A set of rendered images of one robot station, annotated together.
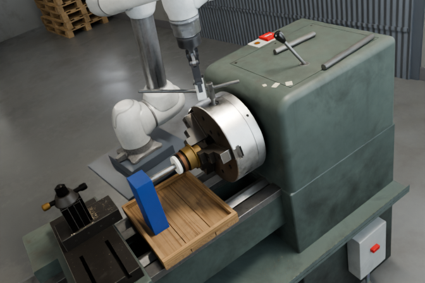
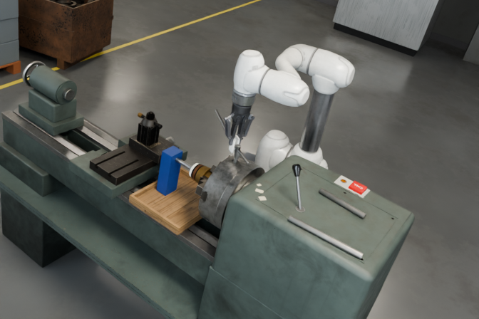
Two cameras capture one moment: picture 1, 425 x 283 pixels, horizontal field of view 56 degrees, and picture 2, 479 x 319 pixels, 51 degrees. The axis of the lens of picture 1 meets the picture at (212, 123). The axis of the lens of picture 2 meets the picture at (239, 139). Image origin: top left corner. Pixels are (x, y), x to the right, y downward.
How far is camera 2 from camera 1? 153 cm
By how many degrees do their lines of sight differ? 47
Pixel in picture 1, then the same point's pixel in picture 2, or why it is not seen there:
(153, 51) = (312, 119)
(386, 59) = (347, 283)
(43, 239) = not seen: hidden behind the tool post
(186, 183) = not seen: hidden behind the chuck
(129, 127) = (261, 149)
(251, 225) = (185, 253)
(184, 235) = (157, 204)
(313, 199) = (224, 295)
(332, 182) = (246, 309)
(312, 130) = (246, 243)
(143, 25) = (314, 95)
